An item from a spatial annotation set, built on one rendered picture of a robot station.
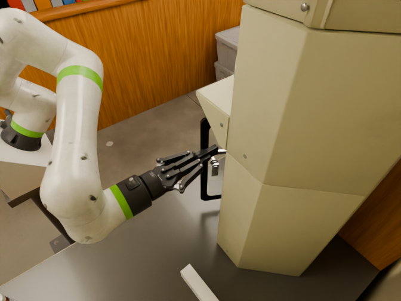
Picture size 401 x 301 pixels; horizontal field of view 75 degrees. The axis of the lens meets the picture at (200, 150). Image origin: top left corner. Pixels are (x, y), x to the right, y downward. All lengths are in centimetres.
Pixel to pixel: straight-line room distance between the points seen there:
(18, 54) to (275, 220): 75
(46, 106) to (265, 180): 92
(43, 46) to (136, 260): 70
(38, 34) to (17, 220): 188
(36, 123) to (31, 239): 130
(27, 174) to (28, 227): 124
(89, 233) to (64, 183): 15
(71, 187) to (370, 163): 52
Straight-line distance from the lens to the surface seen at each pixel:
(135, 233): 102
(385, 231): 98
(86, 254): 104
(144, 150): 257
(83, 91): 72
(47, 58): 82
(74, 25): 242
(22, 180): 124
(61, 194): 52
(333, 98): 41
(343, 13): 36
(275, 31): 38
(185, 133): 269
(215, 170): 84
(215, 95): 57
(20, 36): 81
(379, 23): 37
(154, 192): 66
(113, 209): 64
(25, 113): 121
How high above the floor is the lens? 184
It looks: 47 degrees down
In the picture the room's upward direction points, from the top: straight up
